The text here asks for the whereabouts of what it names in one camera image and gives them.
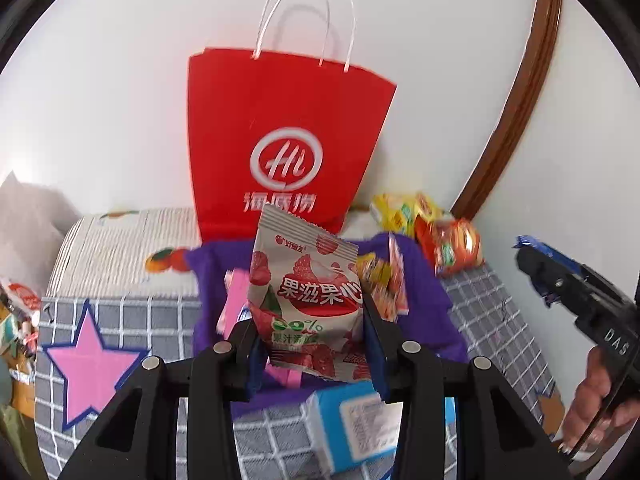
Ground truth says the red white packet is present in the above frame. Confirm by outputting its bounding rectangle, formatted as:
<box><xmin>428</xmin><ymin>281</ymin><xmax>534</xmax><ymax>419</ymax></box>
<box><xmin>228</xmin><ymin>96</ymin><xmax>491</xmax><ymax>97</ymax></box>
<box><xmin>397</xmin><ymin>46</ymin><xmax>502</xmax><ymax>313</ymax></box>
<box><xmin>0</xmin><ymin>277</ymin><xmax>44</xmax><ymax>324</ymax></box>

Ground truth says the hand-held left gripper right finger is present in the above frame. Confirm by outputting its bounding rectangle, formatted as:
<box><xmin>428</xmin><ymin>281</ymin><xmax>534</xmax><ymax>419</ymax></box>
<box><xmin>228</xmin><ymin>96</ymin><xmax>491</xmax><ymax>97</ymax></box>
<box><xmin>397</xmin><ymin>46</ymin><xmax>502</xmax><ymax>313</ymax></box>
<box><xmin>362</xmin><ymin>292</ymin><xmax>571</xmax><ymax>480</ymax></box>

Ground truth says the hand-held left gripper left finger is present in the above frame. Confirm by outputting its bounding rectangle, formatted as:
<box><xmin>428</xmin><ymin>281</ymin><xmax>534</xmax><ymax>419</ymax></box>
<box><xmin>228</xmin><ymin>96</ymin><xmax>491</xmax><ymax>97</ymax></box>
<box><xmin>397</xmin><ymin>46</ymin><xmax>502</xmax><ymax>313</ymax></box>
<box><xmin>57</xmin><ymin>319</ymin><xmax>263</xmax><ymax>480</ymax></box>

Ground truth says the strawberry print snack packet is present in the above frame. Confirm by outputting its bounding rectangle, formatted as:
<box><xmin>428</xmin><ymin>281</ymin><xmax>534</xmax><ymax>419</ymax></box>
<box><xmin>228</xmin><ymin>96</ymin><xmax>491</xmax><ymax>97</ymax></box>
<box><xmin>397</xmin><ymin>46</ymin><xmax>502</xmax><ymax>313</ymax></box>
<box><xmin>248</xmin><ymin>203</ymin><xmax>374</xmax><ymax>384</ymax></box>

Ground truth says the red paper bag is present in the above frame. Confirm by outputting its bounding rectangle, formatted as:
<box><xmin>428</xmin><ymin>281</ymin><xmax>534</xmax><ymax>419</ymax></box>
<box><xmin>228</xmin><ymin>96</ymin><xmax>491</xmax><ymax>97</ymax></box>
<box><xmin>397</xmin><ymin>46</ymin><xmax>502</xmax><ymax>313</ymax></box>
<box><xmin>187</xmin><ymin>0</ymin><xmax>399</xmax><ymax>247</ymax></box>

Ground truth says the person's right hand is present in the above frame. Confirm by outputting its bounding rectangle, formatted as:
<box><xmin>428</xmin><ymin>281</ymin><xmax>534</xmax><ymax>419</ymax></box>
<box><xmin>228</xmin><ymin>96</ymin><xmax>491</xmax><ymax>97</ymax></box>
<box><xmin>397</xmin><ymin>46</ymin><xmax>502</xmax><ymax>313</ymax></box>
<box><xmin>559</xmin><ymin>345</ymin><xmax>627</xmax><ymax>457</ymax></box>

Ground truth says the brown wooden door frame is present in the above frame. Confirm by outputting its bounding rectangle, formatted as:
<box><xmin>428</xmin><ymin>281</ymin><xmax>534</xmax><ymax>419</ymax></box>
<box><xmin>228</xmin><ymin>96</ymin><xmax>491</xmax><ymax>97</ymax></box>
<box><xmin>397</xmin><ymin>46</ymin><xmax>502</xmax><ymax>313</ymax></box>
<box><xmin>450</xmin><ymin>0</ymin><xmax>564</xmax><ymax>222</ymax></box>

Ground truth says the purple cloth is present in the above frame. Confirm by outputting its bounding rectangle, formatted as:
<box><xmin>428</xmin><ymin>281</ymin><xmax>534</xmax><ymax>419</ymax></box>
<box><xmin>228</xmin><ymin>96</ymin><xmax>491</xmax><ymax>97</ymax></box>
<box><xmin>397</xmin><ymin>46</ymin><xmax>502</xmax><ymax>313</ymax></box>
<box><xmin>185</xmin><ymin>232</ymin><xmax>471</xmax><ymax>413</ymax></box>

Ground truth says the blue tissue pack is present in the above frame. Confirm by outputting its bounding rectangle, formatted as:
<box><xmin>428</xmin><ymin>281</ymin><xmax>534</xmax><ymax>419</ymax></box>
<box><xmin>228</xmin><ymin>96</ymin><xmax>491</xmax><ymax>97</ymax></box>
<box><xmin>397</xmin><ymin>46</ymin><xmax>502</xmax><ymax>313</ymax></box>
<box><xmin>305</xmin><ymin>385</ymin><xmax>457</xmax><ymax>477</ymax></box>

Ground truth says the white paper bag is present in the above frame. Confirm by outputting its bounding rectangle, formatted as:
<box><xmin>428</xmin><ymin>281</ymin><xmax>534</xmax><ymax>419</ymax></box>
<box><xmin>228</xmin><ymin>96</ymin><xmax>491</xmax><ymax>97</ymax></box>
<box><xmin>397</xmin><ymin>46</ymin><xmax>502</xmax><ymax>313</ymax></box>
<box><xmin>0</xmin><ymin>171</ymin><xmax>67</xmax><ymax>288</ymax></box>

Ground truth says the white fruit print quilt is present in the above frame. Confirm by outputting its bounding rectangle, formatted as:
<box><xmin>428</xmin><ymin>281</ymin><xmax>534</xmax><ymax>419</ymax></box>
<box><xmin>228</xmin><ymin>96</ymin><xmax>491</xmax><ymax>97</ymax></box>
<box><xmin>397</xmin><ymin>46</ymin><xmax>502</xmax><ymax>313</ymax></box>
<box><xmin>47</xmin><ymin>207</ymin><xmax>207</xmax><ymax>302</ymax></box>

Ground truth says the yellow triangular snack packet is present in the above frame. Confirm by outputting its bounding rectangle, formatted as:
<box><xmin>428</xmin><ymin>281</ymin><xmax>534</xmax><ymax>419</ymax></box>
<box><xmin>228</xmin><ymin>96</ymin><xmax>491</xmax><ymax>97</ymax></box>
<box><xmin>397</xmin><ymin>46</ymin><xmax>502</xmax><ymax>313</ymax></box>
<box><xmin>356</xmin><ymin>254</ymin><xmax>392</xmax><ymax>312</ymax></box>

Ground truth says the grey grid star blanket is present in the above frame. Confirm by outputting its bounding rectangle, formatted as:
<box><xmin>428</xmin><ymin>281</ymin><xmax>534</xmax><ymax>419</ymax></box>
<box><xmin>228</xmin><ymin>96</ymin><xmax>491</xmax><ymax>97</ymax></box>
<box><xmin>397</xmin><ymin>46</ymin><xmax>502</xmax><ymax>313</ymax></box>
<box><xmin>34</xmin><ymin>260</ymin><xmax>567</xmax><ymax>480</ymax></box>

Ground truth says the large pink yellow snack bag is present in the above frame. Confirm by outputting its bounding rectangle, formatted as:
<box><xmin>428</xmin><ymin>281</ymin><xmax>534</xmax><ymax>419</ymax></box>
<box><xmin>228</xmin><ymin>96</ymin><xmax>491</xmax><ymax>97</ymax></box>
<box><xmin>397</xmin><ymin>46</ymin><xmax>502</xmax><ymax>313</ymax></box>
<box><xmin>216</xmin><ymin>266</ymin><xmax>302</xmax><ymax>389</ymax></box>

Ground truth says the blue snack packet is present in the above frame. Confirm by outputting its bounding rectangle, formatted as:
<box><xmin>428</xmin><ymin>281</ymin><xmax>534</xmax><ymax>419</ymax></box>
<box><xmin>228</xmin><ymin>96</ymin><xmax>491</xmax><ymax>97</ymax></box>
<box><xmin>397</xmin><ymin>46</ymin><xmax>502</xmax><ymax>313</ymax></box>
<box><xmin>512</xmin><ymin>235</ymin><xmax>585</xmax><ymax>307</ymax></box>

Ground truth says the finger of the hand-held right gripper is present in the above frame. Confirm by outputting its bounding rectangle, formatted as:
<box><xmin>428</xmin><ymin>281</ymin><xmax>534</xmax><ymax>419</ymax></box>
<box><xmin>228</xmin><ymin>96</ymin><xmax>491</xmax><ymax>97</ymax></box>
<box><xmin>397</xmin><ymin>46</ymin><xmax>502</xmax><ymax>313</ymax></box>
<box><xmin>516</xmin><ymin>247</ymin><xmax>563</xmax><ymax>307</ymax></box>

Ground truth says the orange white snack packet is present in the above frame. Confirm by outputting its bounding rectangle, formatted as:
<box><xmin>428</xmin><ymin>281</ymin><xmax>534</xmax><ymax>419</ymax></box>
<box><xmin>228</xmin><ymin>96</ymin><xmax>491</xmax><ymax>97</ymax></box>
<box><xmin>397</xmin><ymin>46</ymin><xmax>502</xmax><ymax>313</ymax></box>
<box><xmin>388</xmin><ymin>235</ymin><xmax>409</xmax><ymax>319</ymax></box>

